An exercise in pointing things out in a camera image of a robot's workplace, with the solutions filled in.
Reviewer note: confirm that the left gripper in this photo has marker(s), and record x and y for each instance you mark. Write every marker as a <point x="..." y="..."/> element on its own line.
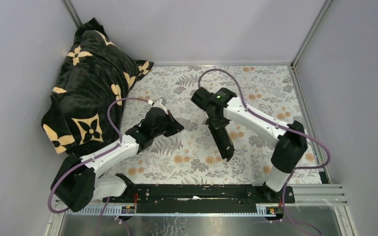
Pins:
<point x="175" y="126"/>

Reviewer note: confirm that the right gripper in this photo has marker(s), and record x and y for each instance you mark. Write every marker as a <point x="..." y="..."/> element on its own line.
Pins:
<point x="216" y="124"/>

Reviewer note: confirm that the black paper box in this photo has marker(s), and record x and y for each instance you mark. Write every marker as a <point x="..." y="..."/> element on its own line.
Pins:
<point x="221" y="137"/>

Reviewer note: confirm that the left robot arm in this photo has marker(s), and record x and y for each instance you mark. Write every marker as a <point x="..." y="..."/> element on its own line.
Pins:
<point x="79" y="181"/>

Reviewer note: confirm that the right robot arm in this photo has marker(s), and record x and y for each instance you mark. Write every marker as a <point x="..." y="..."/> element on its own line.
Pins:
<point x="287" y="139"/>

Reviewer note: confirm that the floral tablecloth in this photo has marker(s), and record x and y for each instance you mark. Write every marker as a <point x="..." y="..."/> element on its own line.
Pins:
<point x="192" y="157"/>

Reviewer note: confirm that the black floral blanket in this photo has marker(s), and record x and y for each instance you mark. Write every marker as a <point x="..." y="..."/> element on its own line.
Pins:
<point x="88" y="99"/>

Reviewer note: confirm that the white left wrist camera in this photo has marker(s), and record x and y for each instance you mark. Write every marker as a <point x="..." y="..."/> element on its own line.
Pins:
<point x="158" y="103"/>

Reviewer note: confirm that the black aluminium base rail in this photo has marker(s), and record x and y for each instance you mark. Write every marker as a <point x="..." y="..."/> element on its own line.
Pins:
<point x="211" y="200"/>

